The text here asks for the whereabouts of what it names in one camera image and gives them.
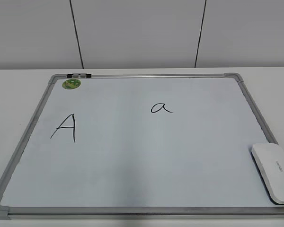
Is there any round green magnet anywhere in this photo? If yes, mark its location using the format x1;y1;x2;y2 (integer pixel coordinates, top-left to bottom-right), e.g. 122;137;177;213
62;79;81;90

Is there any white board with grey frame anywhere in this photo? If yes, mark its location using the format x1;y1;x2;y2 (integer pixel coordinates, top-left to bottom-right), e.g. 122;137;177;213
0;73;284;220

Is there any white board eraser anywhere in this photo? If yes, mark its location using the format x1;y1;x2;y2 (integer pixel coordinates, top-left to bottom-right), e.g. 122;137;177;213
251;143;284;205

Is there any black grey board clip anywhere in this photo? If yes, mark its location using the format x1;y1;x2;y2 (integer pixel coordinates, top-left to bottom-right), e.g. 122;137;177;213
66;73;92;78

